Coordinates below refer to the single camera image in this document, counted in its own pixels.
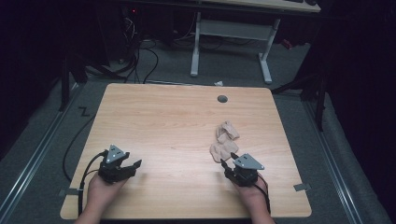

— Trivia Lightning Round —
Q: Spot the metal floor rail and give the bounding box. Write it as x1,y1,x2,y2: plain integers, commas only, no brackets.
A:
0,82,82,218
302,101,364,224

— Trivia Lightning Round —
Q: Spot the person's left hand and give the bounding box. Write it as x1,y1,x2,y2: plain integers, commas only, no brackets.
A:
85,173,129,214

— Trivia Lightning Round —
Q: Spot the black metal stand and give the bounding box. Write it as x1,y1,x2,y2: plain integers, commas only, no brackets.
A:
271,62,331,133
58,52,89,112

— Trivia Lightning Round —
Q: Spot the black cable bundle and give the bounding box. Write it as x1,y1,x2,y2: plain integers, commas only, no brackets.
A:
116,15,161,85

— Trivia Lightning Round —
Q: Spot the white-legged desk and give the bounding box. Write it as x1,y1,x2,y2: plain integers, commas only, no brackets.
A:
189,0,322,86

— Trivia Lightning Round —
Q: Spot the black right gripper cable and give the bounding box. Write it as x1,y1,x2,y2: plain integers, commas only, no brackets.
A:
253,173,272,215

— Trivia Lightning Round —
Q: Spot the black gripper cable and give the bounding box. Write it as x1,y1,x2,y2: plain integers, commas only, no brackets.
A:
78,149,108,217
253,173,272,215

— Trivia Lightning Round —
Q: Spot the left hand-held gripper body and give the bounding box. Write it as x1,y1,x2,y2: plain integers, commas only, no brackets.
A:
97,144,134,185

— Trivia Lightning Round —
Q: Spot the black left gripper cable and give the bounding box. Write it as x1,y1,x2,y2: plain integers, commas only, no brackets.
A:
78,149,108,217

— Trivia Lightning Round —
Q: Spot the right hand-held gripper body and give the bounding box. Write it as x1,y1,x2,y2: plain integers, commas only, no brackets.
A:
228,152,265,189

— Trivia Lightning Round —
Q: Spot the person's right hand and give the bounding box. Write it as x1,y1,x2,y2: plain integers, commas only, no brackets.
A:
232,178,271,217

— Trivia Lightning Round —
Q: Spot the black floor cable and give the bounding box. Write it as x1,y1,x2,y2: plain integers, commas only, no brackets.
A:
62,114,97,183

